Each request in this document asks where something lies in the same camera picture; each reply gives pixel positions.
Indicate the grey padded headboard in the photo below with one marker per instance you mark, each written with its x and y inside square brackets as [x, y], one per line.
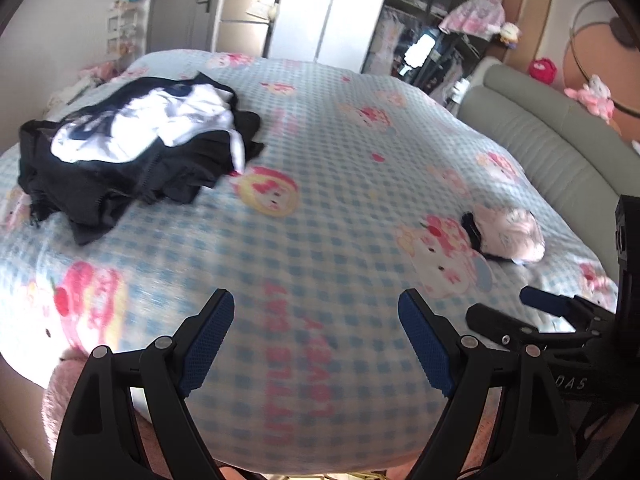
[577, 163]

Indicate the yellow white duck plush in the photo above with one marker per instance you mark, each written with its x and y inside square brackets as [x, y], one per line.
[510, 35]

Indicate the white navy-trimmed t-shirt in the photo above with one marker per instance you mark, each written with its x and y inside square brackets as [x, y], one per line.
[172, 116]

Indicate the red plush toy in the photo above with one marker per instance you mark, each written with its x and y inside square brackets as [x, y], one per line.
[543, 70]

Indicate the pink white storage pouch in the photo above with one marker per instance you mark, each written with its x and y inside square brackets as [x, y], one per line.
[511, 234]

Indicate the black open clothes rack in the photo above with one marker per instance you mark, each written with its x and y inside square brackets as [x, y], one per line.
[409, 45]

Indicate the white shelf rack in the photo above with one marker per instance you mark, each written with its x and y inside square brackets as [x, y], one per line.
[122, 33]

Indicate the grey door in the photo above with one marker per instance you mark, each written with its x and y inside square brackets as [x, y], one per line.
[181, 24]

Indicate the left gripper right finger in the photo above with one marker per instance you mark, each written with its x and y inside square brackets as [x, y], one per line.
[531, 437]

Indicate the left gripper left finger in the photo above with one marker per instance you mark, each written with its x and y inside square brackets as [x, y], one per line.
[99, 436]

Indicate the blue checked cartoon bedspread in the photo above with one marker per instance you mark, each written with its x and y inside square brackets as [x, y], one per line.
[358, 195]

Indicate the beige small fridge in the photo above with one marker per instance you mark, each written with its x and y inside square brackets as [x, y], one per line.
[244, 26]

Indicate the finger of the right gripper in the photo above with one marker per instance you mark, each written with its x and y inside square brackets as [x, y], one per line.
[498, 327]
[570, 308]

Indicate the pink patterned hanging cloth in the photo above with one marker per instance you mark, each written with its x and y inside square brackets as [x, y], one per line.
[478, 18]

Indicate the pink white plush toy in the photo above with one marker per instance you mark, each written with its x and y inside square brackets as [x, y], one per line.
[595, 96]

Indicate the white wardrobe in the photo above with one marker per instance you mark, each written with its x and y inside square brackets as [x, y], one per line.
[335, 33]

